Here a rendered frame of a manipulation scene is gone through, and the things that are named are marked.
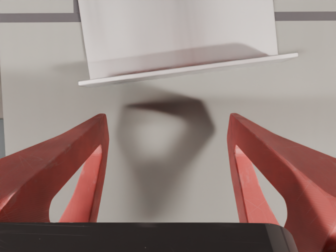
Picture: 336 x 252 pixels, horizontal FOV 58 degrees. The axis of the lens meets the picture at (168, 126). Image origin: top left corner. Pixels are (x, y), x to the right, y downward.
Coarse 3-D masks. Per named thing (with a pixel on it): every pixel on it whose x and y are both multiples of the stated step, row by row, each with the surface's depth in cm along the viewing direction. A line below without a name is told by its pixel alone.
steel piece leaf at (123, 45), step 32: (96, 0) 13; (128, 0) 13; (160, 0) 13; (192, 0) 13; (224, 0) 13; (256, 0) 13; (96, 32) 13; (128, 32) 13; (160, 32) 13; (192, 32) 13; (224, 32) 13; (256, 32) 13; (96, 64) 14; (128, 64) 14; (160, 64) 14; (192, 64) 14; (224, 64) 12; (256, 64) 13
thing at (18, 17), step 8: (0, 16) 13; (8, 16) 13; (16, 16) 13; (24, 16) 13; (32, 16) 13; (40, 16) 13; (48, 16) 14; (56, 16) 14; (64, 16) 14; (72, 16) 14; (280, 16) 14; (288, 16) 14; (296, 16) 14; (304, 16) 14; (312, 16) 14; (320, 16) 14; (328, 16) 14
